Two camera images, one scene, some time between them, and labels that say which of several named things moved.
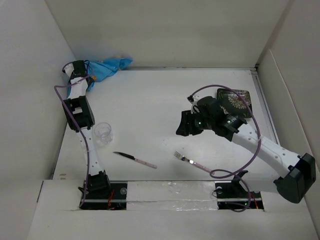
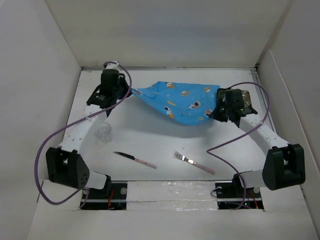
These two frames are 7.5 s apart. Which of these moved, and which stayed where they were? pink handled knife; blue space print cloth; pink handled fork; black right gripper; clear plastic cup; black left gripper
Moved: black left gripper; black right gripper; blue space print cloth
Stayed: clear plastic cup; pink handled knife; pink handled fork
